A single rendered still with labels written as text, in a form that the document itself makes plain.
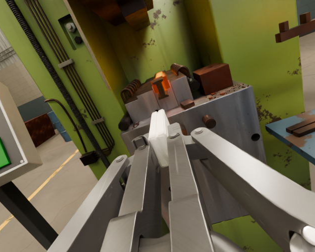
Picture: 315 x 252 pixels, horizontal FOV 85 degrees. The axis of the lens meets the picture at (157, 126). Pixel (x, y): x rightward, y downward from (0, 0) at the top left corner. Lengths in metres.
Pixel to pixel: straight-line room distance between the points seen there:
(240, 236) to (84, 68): 0.85
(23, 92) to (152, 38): 8.49
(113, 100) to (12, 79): 8.75
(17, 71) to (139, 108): 8.66
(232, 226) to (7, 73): 9.27
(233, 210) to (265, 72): 0.50
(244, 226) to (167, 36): 0.91
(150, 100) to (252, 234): 0.62
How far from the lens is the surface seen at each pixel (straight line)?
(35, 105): 9.09
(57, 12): 0.74
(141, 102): 0.52
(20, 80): 9.12
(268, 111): 0.80
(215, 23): 0.68
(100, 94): 0.69
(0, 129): 0.59
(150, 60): 0.99
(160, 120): 0.16
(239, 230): 0.80
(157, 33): 0.99
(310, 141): 0.54
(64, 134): 5.19
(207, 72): 0.52
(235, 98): 0.50
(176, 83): 0.51
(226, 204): 0.69
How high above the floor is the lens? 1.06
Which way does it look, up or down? 20 degrees down
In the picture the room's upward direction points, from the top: 23 degrees counter-clockwise
